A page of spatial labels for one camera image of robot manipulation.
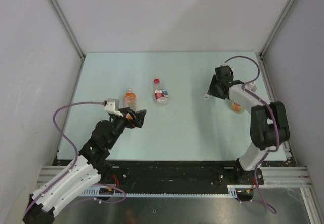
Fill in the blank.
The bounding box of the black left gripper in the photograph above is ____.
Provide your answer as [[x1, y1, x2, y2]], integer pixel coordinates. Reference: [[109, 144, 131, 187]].
[[107, 107, 146, 148]]

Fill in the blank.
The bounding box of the white green fruit tea bottle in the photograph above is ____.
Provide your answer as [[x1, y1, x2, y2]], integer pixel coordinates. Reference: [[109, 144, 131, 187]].
[[228, 84, 259, 113]]

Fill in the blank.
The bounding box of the clear red label water bottle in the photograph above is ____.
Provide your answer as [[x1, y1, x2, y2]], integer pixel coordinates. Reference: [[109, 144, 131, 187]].
[[153, 81, 169, 105]]

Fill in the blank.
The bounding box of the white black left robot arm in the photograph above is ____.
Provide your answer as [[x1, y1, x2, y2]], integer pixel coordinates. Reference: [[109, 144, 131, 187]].
[[23, 108, 147, 223]]

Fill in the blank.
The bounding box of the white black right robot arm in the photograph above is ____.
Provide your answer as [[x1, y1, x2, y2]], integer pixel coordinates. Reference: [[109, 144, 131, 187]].
[[118, 64, 290, 186]]

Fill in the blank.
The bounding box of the orange label tea bottle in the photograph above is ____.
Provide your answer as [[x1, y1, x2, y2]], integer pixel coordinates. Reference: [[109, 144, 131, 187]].
[[123, 88, 137, 111]]

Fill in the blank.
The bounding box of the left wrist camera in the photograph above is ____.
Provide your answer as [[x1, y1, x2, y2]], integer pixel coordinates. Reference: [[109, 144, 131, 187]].
[[104, 99, 123, 117]]

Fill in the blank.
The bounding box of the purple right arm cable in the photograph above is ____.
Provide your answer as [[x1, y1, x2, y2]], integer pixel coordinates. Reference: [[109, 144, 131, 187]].
[[222, 55, 281, 214]]

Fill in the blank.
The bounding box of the slotted cable duct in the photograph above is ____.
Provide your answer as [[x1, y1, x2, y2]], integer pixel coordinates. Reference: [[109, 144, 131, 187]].
[[78, 185, 254, 198]]

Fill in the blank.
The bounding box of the aluminium frame post right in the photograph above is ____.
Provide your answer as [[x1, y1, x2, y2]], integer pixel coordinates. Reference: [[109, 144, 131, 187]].
[[259, 0, 298, 58]]

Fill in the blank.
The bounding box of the aluminium frame post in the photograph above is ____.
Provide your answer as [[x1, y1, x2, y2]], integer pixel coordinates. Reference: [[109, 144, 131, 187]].
[[37, 0, 86, 59], [259, 0, 298, 58]]

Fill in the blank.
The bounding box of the aluminium frame post left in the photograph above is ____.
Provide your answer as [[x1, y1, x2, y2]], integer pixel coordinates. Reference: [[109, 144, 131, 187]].
[[37, 0, 86, 59]]

